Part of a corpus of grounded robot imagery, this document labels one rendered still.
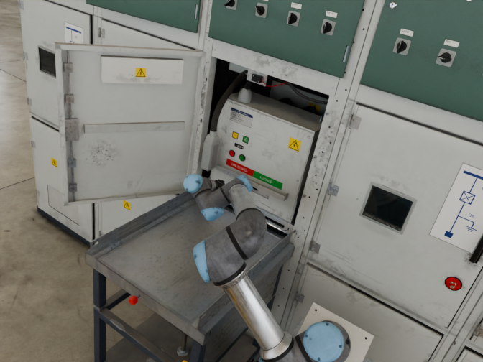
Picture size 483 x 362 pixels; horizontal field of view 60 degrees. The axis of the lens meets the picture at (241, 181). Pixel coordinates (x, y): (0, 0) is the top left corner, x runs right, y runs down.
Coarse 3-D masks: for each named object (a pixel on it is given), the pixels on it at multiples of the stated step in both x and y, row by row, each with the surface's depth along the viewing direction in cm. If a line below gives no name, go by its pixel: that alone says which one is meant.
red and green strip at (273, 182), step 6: (228, 162) 206; (234, 162) 204; (234, 168) 205; (240, 168) 203; (246, 168) 201; (252, 174) 200; (258, 174) 198; (264, 180) 197; (270, 180) 195; (276, 180) 193; (276, 186) 194
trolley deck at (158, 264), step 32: (160, 224) 192; (192, 224) 196; (224, 224) 201; (128, 256) 170; (160, 256) 173; (192, 256) 176; (256, 256) 183; (288, 256) 193; (128, 288) 160; (160, 288) 158; (192, 288) 161; (256, 288) 170; (192, 320) 147; (224, 320) 153
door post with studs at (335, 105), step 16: (368, 0) 142; (368, 16) 144; (352, 48) 150; (352, 64) 152; (336, 96) 160; (336, 112) 162; (336, 128) 164; (320, 144) 171; (320, 160) 173; (320, 176) 175; (304, 192) 182; (304, 208) 185; (304, 224) 188; (304, 240) 190; (288, 272) 202; (288, 288) 205
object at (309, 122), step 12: (252, 96) 204; (264, 96) 207; (252, 108) 188; (264, 108) 191; (276, 108) 193; (288, 108) 196; (288, 120) 182; (300, 120) 185; (312, 120) 187; (312, 144) 178; (312, 156) 184; (300, 192) 192
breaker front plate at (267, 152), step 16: (224, 112) 197; (256, 112) 187; (224, 128) 200; (240, 128) 195; (256, 128) 190; (272, 128) 185; (288, 128) 181; (224, 144) 203; (240, 144) 198; (256, 144) 193; (272, 144) 188; (288, 144) 183; (304, 144) 179; (224, 160) 207; (240, 160) 201; (256, 160) 196; (272, 160) 191; (288, 160) 186; (304, 160) 182; (224, 176) 210; (272, 176) 194; (288, 176) 189; (256, 192) 202; (288, 192) 192; (272, 208) 200; (288, 208) 195
